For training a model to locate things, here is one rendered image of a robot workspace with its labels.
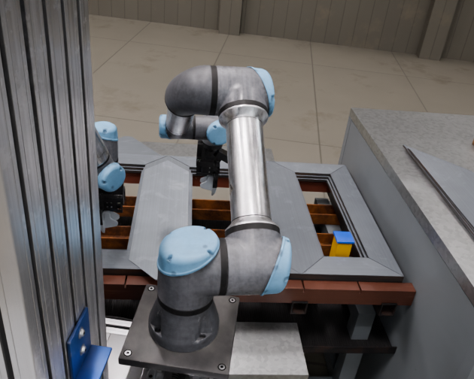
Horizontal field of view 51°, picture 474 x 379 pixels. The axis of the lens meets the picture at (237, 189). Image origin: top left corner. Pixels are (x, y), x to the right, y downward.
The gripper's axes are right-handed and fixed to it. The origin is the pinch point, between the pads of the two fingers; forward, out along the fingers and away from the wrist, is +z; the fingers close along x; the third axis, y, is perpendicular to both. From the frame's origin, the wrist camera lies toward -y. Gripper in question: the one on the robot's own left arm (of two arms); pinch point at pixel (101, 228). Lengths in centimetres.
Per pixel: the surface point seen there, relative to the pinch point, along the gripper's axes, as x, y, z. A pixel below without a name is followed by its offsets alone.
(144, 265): -10.1, 14.0, 5.7
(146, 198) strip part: 27.2, 11.6, 5.7
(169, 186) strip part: 36.4, 19.7, 5.7
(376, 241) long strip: 6, 93, 6
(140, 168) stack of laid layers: 52, 7, 7
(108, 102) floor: 324, -48, 90
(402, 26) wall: 586, 329, 53
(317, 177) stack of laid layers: 52, 81, 7
